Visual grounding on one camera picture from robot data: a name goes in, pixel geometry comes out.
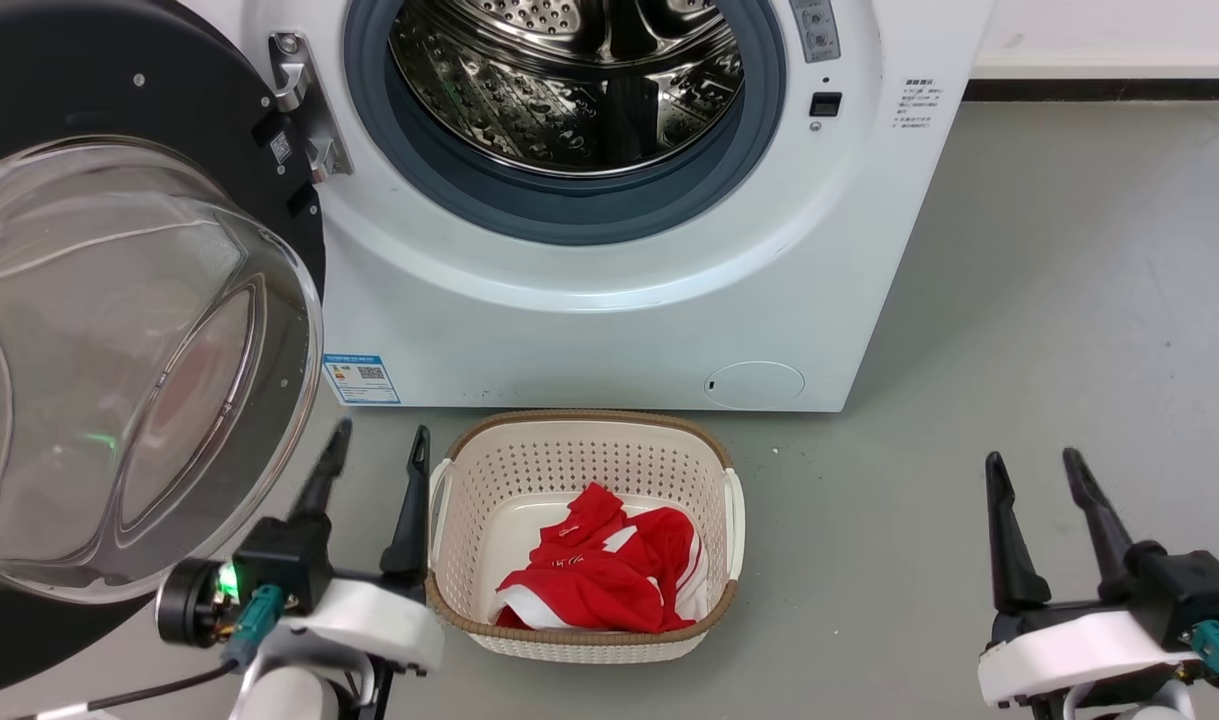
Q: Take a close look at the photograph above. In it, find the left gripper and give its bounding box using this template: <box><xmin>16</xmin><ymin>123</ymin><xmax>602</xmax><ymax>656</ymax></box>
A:
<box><xmin>231</xmin><ymin>418</ymin><xmax>446</xmax><ymax>673</ymax></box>

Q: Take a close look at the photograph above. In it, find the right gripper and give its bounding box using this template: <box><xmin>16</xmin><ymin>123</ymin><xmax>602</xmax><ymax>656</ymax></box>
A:
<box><xmin>977</xmin><ymin>447</ymin><xmax>1219</xmax><ymax>713</ymax></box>

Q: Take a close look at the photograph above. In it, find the round glass washing machine door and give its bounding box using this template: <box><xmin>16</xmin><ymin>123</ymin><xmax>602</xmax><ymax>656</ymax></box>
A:
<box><xmin>0</xmin><ymin>0</ymin><xmax>328</xmax><ymax>701</ymax></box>

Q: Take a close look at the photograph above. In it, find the white front-load washing machine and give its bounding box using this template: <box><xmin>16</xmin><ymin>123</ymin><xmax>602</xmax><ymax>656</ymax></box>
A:
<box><xmin>174</xmin><ymin>0</ymin><xmax>997</xmax><ymax>413</ymax></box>

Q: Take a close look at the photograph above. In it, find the metal door hinge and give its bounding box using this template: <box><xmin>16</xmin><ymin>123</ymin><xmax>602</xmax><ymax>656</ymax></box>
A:
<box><xmin>268</xmin><ymin>32</ymin><xmax>354</xmax><ymax>183</ymax></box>

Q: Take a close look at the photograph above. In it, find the blue energy label sticker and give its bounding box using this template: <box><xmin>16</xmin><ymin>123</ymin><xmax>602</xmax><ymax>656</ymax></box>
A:
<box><xmin>324</xmin><ymin>353</ymin><xmax>402</xmax><ymax>406</ymax></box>

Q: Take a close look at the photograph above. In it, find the beige perforated laundry basket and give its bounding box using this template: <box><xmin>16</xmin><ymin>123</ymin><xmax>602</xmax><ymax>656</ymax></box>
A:
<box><xmin>427</xmin><ymin>409</ymin><xmax>746</xmax><ymax>664</ymax></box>

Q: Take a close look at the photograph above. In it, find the red and white garment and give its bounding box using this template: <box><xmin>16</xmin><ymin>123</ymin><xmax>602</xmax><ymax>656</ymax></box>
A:
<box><xmin>493</xmin><ymin>483</ymin><xmax>710</xmax><ymax>634</ymax></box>

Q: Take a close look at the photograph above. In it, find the round white filter cover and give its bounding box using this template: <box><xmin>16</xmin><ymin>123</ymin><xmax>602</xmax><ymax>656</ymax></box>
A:
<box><xmin>704</xmin><ymin>361</ymin><xmax>806</xmax><ymax>409</ymax></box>

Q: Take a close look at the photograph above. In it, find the black baseboard strip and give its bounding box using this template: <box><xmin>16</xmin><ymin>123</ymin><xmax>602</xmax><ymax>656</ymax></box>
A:
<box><xmin>964</xmin><ymin>78</ymin><xmax>1219</xmax><ymax>103</ymax></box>

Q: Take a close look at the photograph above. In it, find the perforated steel drum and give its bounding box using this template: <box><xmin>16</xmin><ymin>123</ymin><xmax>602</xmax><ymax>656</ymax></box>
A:
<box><xmin>389</xmin><ymin>0</ymin><xmax>746</xmax><ymax>179</ymax></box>

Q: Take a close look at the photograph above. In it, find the grey washer instruction sticker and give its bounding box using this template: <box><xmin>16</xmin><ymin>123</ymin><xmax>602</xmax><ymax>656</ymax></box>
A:
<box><xmin>789</xmin><ymin>0</ymin><xmax>842</xmax><ymax>64</ymax></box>

